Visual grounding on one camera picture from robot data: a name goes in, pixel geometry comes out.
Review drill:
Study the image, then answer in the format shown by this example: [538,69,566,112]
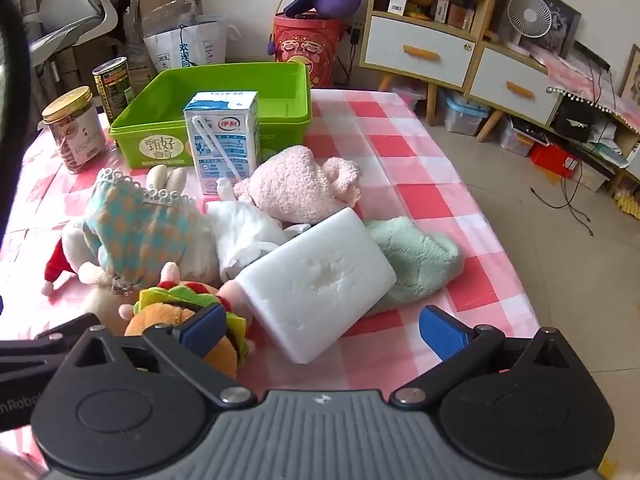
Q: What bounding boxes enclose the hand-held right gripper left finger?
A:
[64,304,258,413]

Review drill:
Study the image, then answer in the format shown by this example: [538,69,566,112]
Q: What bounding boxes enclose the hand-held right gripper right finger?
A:
[390,305,581,409]

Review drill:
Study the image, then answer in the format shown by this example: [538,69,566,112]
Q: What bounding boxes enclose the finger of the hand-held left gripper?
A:
[0,312,102,379]

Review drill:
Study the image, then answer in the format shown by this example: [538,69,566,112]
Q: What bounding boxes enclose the hamburger plush toy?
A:
[120,280,256,378]

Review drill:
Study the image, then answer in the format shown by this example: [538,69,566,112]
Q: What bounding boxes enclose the green fluffy towel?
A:
[362,216,466,316]

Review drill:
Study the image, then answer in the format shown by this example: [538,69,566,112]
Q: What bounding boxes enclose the white plush red hat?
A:
[42,220,101,297]

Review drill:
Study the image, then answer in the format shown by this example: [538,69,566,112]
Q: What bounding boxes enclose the white plastic bag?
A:
[205,195,312,281]

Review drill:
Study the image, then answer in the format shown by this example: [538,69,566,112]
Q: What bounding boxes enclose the white foam block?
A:
[235,207,397,365]

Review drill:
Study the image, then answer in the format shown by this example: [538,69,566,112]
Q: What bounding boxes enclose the rabbit plush checked dress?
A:
[62,164,221,336]

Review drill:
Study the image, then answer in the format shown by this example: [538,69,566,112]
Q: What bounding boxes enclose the pink plush toy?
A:
[234,145,362,226]

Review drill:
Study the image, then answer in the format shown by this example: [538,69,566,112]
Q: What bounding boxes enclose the blue white milk carton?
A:
[183,91,261,196]

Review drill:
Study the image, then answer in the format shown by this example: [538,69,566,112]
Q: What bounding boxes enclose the green plastic box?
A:
[109,62,313,168]

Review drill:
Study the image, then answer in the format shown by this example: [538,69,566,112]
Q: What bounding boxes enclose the pink checked tablecloth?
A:
[0,87,541,480]

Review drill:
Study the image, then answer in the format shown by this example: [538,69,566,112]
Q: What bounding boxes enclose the red flat box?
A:
[529,142,581,178]

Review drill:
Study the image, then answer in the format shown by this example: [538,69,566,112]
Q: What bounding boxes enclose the cookie jar gold lid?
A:
[41,86,107,175]

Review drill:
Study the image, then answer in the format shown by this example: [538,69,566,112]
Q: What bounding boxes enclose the clear storage box blue lid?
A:
[444,94,491,137]

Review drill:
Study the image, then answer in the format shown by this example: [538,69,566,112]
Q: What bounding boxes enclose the black bag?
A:
[552,97,598,143]

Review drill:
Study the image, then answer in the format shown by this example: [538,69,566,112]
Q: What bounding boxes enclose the black yellow drink can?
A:
[92,56,137,121]

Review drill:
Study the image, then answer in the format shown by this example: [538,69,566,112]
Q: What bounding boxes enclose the low cabinet white drawer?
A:
[470,47,563,126]

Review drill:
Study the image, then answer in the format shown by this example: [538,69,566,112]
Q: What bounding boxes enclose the tall cabinet white drawer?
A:
[364,15,476,88]

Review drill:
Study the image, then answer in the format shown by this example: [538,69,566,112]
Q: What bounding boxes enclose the white paper shopping bag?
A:
[143,15,236,68]

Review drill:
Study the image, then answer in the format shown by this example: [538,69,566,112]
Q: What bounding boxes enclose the pink beaded table cover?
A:
[530,42,640,126]

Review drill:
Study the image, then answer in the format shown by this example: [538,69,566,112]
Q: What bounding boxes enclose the low white wooden cabinet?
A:
[467,35,566,143]

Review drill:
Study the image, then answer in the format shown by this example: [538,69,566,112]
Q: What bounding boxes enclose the red printed bucket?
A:
[265,0,351,90]

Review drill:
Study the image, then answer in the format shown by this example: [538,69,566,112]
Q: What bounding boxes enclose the small brown boxes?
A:
[432,0,476,31]

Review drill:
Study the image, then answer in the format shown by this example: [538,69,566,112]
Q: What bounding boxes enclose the small white desk fan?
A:
[507,0,553,57]

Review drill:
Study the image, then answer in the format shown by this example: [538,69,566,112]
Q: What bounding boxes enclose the white office chair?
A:
[22,0,138,68]

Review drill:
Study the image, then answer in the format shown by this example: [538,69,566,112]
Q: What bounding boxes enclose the black floor cable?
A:
[530,160,596,238]

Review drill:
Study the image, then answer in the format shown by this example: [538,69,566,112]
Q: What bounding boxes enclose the wooden picture frame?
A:
[617,44,640,106]

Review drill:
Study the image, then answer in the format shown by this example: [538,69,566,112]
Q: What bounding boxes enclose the black picture frame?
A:
[532,0,583,58]

